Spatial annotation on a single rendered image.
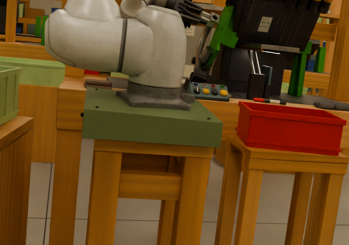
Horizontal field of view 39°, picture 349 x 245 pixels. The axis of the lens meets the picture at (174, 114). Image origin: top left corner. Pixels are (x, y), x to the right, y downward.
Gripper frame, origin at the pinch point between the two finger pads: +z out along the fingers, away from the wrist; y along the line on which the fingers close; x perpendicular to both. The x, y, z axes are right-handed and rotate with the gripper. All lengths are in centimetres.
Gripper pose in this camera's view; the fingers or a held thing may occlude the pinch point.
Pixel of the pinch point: (207, 19)
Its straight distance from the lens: 221.2
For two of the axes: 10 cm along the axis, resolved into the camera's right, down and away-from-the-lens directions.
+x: -3.8, 5.4, 7.5
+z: 9.2, 3.3, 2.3
